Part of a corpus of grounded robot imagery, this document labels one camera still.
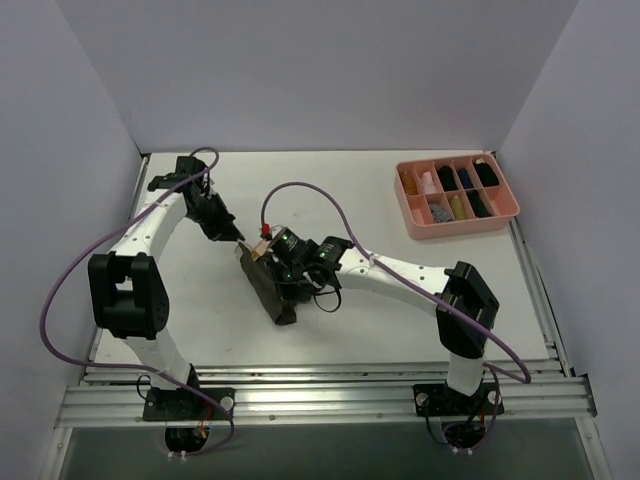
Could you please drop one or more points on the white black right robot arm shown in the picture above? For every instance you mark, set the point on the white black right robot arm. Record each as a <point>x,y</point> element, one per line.
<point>458,298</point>

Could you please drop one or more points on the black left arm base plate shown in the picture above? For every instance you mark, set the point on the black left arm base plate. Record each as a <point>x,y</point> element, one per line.
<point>180,405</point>

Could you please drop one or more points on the black rolled garment lower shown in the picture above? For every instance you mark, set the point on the black rolled garment lower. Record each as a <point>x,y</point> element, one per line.
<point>477,204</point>

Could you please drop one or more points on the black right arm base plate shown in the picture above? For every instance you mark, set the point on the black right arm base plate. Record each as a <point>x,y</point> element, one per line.
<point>438,400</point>

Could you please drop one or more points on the aluminium frame rail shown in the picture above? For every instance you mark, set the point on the aluminium frame rail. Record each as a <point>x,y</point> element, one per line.
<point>343,394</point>

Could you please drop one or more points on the brown underwear cream waistband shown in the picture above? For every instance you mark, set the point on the brown underwear cream waistband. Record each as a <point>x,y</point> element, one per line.
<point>261,274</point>

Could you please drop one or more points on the yellow rolled garment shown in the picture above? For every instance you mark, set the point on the yellow rolled garment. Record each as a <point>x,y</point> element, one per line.
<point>458,208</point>

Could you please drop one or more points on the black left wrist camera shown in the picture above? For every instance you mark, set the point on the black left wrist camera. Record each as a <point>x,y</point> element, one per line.
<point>188,166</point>

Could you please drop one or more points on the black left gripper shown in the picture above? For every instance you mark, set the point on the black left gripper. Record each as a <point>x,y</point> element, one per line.
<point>218,223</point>

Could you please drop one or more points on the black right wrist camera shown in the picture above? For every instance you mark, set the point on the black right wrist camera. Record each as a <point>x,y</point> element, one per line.
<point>289,248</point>

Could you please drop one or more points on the orange rolled garment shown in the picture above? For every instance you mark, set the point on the orange rolled garment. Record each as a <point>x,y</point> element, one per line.
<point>409,183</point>

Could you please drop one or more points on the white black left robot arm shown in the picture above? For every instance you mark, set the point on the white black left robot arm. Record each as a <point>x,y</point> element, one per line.
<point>129,298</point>

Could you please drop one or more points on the dark blue rolled garment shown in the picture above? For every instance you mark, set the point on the dark blue rolled garment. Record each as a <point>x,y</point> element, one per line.
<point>465,179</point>

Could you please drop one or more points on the grey patterned rolled garment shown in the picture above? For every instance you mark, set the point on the grey patterned rolled garment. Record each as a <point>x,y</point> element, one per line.
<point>439,213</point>

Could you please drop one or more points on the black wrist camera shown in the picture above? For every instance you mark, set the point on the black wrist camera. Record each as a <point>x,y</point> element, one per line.
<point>188,166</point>
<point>289,248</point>

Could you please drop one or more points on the pink white rolled garment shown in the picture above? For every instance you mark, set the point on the pink white rolled garment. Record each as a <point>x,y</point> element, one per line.
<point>428,184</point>

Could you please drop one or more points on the black white rolled garment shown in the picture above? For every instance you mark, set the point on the black white rolled garment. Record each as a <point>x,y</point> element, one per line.
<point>486,174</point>

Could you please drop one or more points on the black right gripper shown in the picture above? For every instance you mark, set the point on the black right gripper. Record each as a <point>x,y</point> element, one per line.
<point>278,279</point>

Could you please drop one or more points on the pink divided storage box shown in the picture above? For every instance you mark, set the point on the pink divided storage box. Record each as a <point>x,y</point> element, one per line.
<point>456,195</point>

